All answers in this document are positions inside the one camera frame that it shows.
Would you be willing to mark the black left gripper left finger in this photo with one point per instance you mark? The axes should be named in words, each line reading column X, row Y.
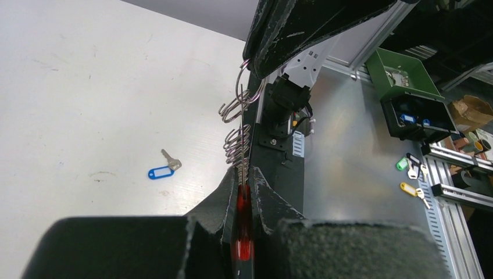
column 188, row 246

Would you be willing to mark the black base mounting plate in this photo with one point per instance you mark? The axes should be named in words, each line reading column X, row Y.
column 273, row 154

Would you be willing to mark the right white cable duct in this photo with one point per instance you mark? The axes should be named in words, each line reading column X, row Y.
column 298, row 144

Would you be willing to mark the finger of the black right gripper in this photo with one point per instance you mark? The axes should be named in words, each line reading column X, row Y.
column 317, row 20
column 268, row 32

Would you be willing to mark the yellow key tag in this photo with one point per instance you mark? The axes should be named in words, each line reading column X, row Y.
column 407, row 188

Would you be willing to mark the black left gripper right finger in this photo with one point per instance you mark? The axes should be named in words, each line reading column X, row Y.
column 291, row 246

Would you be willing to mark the black plastic bin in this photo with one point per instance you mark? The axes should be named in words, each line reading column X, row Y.
column 417, row 118

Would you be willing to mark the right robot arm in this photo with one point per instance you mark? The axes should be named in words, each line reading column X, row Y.
column 303, row 69

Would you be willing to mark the silver key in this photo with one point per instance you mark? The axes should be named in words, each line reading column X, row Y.
column 173, row 163

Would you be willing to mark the metal key holder red handle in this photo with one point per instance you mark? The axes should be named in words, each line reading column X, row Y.
column 236, row 146

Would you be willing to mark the green key tag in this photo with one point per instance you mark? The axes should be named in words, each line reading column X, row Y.
column 402, row 164

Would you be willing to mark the green plastic bin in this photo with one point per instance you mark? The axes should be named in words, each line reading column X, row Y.
column 393, row 74

